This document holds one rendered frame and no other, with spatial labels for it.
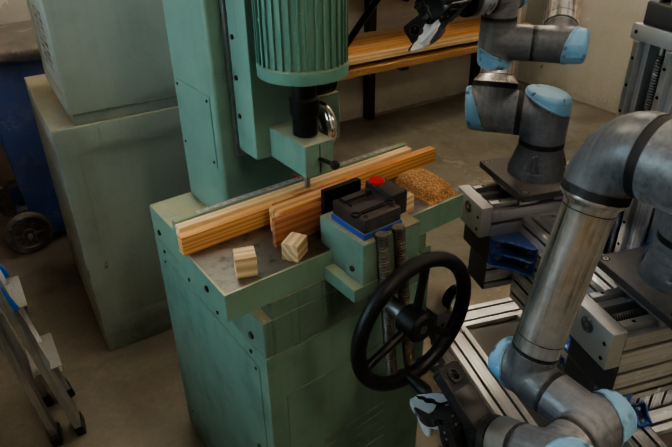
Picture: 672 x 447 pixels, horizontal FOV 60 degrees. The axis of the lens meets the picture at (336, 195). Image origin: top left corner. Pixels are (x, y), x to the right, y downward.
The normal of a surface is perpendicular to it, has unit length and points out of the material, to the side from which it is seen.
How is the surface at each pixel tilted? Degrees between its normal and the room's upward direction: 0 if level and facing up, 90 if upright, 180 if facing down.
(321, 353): 90
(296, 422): 90
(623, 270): 0
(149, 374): 0
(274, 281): 90
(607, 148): 70
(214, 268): 0
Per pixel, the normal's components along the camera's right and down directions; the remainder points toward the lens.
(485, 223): 0.29, 0.46
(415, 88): 0.52, 0.40
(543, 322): -0.50, 0.21
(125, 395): -0.01, -0.88
